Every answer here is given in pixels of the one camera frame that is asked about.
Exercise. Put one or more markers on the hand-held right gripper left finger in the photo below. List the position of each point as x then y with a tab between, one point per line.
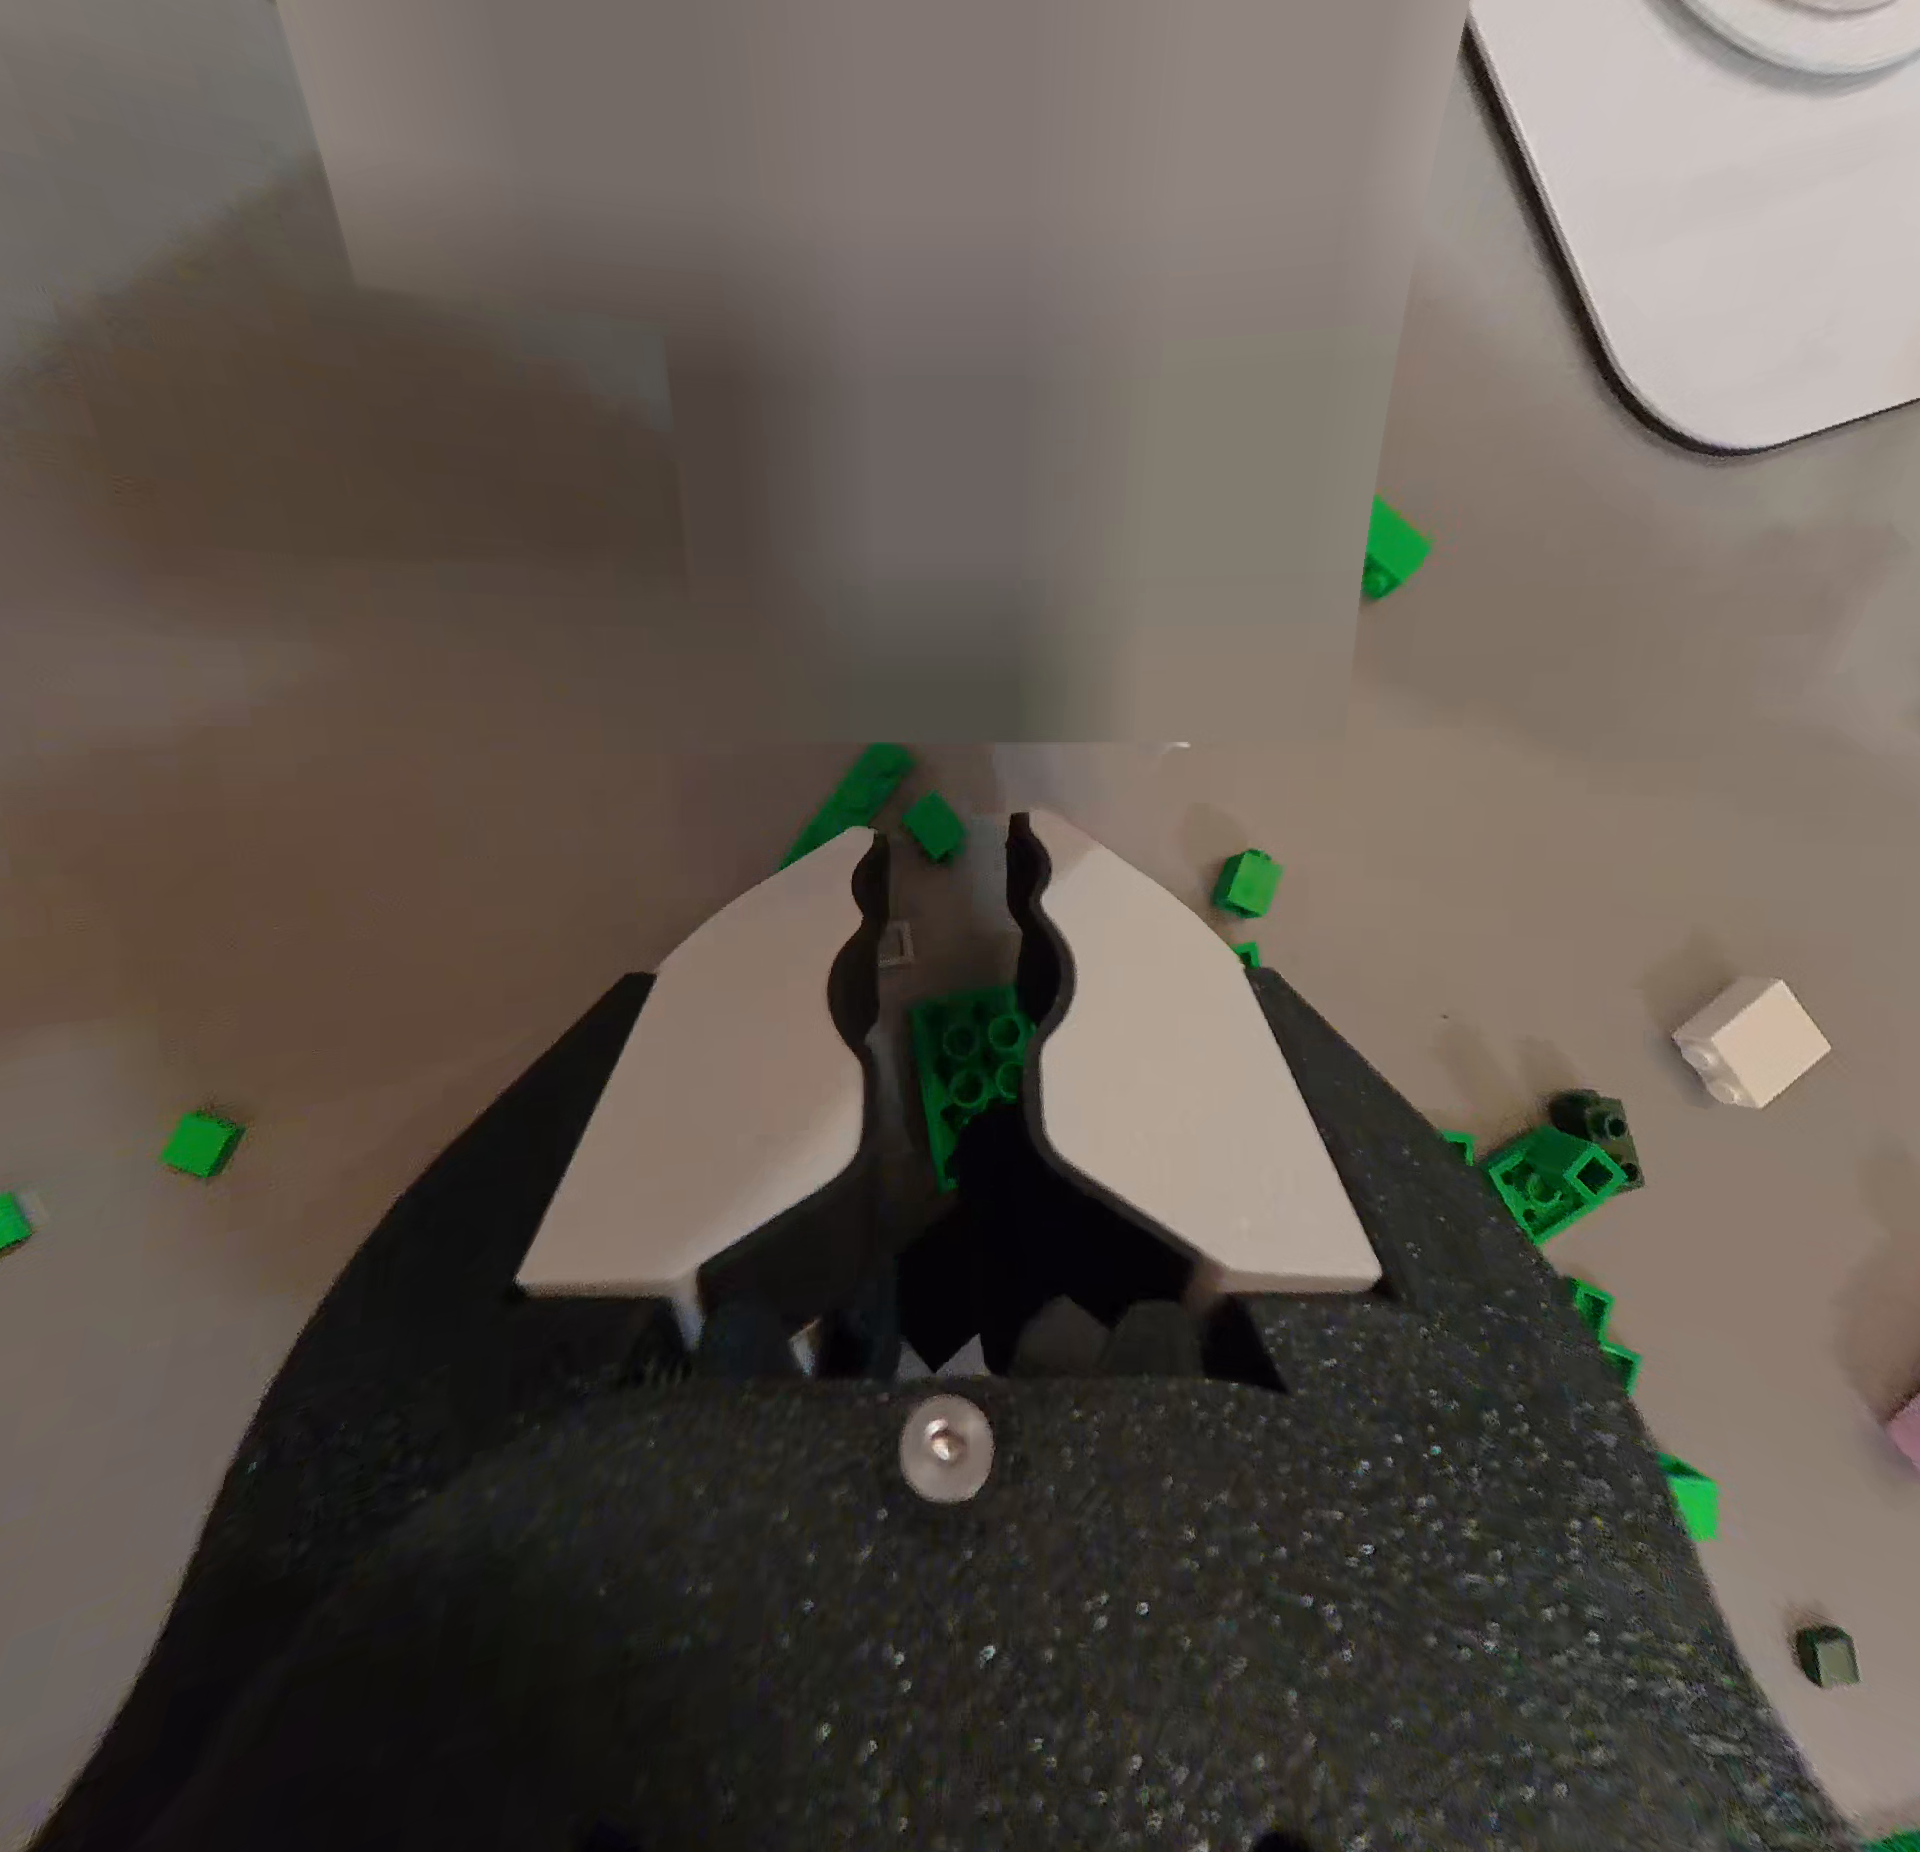
705	1117

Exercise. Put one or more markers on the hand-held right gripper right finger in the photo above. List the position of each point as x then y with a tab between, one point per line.
1186	1117

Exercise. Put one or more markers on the grey desk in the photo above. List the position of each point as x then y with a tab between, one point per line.
299	829

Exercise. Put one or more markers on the green rectangular plate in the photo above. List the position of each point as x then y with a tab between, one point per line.
967	1062

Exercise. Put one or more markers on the small grey tile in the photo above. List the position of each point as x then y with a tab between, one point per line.
893	945

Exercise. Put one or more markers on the long green plate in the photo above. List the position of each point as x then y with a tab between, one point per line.
843	809

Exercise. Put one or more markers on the dark green two-stud brick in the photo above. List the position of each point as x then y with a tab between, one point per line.
1599	1129

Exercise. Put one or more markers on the green studded plate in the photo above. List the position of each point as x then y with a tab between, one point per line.
1608	1345

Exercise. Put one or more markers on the green flat tile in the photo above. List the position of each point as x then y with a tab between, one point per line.
205	1149
12	1221

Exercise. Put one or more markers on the white brick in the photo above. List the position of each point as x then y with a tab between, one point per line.
1747	1041

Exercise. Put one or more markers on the pink toy pig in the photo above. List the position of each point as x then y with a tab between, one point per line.
1908	1436

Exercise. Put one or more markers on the dark green small brick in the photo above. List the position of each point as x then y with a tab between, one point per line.
1832	1657

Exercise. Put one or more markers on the white metal stand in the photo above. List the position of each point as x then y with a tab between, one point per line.
1721	228

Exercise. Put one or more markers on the green bracket piece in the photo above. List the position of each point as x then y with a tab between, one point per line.
1555	1183

